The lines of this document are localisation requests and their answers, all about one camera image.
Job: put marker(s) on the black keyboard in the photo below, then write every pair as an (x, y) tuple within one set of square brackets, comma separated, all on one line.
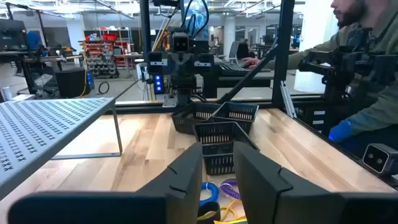
[(231, 70)]

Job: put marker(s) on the black desk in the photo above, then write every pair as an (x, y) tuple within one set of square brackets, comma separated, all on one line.
[(242, 82)]

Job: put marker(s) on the yellow rubber band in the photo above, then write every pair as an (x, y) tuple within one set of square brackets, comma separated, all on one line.
[(234, 203)]

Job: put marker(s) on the black floor box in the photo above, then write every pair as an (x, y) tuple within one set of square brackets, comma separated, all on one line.
[(71, 82)]

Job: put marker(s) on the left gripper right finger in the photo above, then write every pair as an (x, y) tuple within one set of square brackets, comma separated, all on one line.
[(255, 186)]

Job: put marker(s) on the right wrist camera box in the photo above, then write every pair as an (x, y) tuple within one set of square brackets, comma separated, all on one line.
[(181, 43)]

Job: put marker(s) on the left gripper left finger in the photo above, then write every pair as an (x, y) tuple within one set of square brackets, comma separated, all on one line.
[(183, 186)]

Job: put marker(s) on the black box blue lights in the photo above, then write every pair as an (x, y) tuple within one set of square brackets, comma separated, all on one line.
[(159, 84)]

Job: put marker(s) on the black aluminium rig frame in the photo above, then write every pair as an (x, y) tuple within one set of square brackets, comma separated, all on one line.
[(283, 46)]

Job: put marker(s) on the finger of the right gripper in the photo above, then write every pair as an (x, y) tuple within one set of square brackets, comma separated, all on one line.
[(188, 65), (175, 65)]

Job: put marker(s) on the person's blue glove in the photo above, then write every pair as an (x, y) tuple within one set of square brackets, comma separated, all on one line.
[(340, 132)]

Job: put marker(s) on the black monitor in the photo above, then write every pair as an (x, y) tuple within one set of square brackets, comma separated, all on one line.
[(12, 35)]

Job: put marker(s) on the yellow green crayon box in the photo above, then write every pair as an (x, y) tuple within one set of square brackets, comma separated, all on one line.
[(231, 221)]

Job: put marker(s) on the black tape roll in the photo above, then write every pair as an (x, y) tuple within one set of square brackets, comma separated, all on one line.
[(208, 206)]

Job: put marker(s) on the grey office chair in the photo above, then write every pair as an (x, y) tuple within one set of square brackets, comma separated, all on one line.
[(239, 51)]

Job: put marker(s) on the person's hand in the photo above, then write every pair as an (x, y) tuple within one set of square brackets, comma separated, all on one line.
[(251, 63)]

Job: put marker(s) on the black plastic mesh basket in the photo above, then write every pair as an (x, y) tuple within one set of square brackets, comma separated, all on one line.
[(217, 161), (186, 119), (239, 115)]

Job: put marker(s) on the grey perforated metal shelf riser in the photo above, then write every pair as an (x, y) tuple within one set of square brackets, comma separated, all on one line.
[(31, 130)]

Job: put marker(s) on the person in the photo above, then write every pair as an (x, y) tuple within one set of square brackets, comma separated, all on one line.
[(382, 102)]

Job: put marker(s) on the red parts bin shelving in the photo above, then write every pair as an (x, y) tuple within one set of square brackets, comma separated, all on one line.
[(99, 59)]

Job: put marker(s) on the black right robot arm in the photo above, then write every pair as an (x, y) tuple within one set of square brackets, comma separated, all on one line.
[(183, 85)]

